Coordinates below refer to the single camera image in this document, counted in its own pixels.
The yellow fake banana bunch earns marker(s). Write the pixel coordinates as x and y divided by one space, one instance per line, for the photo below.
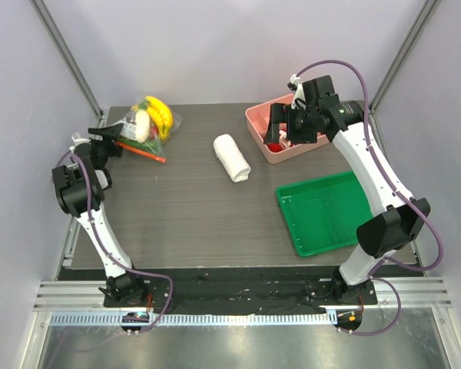
162 117

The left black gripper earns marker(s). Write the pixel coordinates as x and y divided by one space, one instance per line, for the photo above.
108 134

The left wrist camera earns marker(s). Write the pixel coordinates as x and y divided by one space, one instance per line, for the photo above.
77 140

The rolled white towel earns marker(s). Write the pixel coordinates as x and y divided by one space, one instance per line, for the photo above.
232 159

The red fake food piece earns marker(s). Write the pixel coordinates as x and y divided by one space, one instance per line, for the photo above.
276 147

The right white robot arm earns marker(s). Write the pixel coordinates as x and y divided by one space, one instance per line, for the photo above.
397 217

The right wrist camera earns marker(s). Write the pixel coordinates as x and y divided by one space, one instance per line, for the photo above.
295 85

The clear orange zip top bag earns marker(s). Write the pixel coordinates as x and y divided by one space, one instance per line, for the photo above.
153 147

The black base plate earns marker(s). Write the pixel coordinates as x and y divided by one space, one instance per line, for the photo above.
240 290

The red white fake food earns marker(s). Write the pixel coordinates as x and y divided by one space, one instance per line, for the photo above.
284 142

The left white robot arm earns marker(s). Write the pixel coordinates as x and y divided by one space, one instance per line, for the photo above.
79 189

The pink compartment tray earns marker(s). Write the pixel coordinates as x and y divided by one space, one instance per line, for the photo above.
257 123

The green plastic tray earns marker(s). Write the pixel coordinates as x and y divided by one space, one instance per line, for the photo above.
323 214

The white fake radish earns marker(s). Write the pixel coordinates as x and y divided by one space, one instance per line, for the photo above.
142 125

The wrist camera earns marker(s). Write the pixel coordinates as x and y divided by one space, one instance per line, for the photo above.
295 85
77 140

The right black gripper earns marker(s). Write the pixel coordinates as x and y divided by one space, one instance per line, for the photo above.
285 120

